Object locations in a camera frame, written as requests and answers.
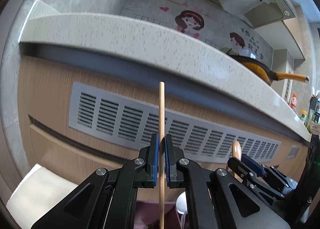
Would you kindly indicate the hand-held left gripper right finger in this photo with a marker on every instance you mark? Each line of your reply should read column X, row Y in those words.
column 168, row 161

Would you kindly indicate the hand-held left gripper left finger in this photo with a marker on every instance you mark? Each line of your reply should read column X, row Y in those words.
column 155, row 161

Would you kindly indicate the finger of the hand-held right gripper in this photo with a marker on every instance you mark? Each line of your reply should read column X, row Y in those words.
column 240, row 166
column 255, row 165

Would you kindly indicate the wooden spoon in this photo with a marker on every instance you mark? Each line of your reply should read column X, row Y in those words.
column 237, row 150

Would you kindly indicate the white ceramic spoon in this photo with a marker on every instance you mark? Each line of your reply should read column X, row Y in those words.
column 181, row 204

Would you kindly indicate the wooden chopstick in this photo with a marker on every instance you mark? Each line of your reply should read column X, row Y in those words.
column 162, row 109

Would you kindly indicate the maroon plastic utensil bin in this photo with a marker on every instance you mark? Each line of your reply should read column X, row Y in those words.
column 147, row 215

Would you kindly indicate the small grey vent grille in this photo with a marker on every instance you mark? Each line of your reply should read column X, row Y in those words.
column 293, row 152

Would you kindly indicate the long grey vent grille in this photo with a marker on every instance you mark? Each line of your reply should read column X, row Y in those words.
column 112, row 116

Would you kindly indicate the green bottle with yellow cap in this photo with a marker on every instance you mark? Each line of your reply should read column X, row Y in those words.
column 303, row 119

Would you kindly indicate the orange bottle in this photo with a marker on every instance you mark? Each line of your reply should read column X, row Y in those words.
column 293, row 101

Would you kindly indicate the cream tablecloth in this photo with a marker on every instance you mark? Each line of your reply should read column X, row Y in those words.
column 37, row 189

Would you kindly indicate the wooden kitchen cabinet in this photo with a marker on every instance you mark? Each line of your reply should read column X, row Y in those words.
column 50, row 81

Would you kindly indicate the narrow wall vent grille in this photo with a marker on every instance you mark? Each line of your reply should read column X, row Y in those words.
column 288, row 86

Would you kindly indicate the black lettering wall sticker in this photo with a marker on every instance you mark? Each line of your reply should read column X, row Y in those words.
column 252, row 44

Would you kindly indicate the boy wall sticker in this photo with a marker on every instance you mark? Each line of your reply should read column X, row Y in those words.
column 236, row 41

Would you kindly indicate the girl wall sticker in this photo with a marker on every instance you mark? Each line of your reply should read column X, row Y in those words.
column 190, row 23

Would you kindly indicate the pink heart wall sticker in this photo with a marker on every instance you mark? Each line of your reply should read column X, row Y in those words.
column 163, row 8

